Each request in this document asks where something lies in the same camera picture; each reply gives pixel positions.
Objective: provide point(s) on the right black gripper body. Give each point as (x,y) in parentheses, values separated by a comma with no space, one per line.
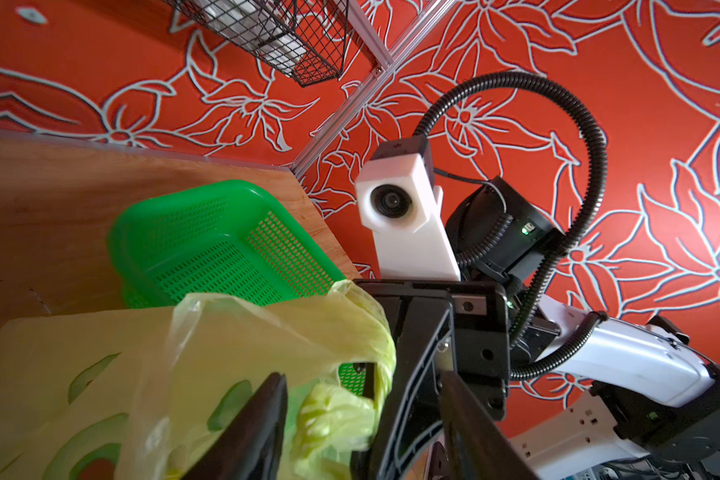
(440,326)

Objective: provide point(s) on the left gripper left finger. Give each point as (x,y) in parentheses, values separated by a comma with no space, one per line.
(251,446)

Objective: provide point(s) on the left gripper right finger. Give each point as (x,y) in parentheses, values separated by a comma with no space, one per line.
(475,446)

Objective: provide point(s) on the yellow-green printed plastic bag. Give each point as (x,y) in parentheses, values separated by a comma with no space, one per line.
(144,393)

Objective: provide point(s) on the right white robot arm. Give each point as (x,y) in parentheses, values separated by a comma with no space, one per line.
(651,394)

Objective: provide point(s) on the green perforated plastic basket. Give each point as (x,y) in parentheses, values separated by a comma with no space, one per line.
(230,237)

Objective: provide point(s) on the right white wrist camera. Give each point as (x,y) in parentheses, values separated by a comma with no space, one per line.
(401,205)

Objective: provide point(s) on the black wire wall basket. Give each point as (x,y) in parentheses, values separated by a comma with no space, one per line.
(303,40)

